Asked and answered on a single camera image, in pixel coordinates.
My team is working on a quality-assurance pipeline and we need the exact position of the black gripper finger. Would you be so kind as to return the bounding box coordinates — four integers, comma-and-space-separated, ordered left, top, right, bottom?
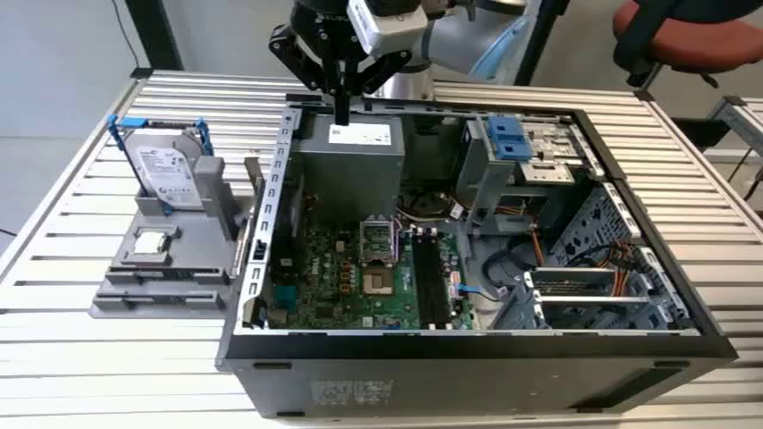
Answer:
341, 50, 413, 126
267, 25, 343, 126

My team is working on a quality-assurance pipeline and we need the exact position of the black RAM slot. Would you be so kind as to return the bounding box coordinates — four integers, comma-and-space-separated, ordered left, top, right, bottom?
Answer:
411, 227, 440, 331
428, 227, 458, 331

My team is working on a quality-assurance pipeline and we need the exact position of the grey power supply unit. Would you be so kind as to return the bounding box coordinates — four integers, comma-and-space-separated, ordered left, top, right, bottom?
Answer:
295, 114, 407, 220

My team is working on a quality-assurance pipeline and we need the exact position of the blue disk bay caddy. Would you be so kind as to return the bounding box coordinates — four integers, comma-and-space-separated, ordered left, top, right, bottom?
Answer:
487, 115, 534, 161

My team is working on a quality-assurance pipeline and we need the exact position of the dark CPU cooler fan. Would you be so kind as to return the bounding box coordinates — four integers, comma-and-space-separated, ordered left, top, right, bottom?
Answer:
397, 187, 466, 223

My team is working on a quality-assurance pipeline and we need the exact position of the metal socket cover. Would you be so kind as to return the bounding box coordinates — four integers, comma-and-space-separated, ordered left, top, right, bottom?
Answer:
359, 216, 399, 268

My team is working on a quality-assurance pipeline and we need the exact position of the hard disk in blue carrier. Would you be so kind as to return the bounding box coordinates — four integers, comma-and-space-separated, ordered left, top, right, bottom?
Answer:
107, 114, 208, 218

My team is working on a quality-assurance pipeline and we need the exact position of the thin locking lever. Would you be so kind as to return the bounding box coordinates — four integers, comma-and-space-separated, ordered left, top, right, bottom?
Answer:
387, 214, 400, 267

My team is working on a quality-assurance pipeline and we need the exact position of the CPU socket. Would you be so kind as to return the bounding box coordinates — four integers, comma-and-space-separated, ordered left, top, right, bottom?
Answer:
360, 265, 399, 296

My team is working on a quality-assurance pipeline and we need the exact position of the grey parts rack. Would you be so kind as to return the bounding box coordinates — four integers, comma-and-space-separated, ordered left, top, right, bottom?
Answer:
88, 154, 257, 319

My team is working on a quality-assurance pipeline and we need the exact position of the silver CPU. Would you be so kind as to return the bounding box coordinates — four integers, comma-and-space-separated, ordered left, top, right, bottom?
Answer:
129, 231, 169, 256

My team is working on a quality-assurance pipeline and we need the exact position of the green motherboard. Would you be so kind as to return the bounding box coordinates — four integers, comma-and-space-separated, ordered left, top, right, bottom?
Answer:
267, 187, 478, 332

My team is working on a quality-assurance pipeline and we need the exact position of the red office chair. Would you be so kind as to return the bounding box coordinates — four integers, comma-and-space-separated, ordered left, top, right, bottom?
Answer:
611, 0, 763, 88

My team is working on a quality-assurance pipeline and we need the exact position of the black grey PC case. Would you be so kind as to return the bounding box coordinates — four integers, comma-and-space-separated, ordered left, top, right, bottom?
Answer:
213, 93, 740, 419

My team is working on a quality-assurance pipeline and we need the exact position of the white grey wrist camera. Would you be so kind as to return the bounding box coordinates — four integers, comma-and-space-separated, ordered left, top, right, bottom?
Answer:
347, 0, 431, 55

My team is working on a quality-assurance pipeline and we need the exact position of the black metal post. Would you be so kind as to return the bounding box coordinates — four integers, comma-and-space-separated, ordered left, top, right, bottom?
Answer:
515, 0, 566, 87
128, 0, 184, 80

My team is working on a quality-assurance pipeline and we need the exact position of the blue flat data cable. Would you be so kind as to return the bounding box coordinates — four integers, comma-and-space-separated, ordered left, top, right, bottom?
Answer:
452, 272, 484, 299

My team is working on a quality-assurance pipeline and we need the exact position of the orange yellow wire bundle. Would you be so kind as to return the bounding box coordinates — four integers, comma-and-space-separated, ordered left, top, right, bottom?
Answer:
600, 240, 643, 299

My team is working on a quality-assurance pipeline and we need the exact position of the aluminium frame table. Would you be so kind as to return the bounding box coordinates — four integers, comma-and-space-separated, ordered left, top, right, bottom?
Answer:
702, 96, 763, 162

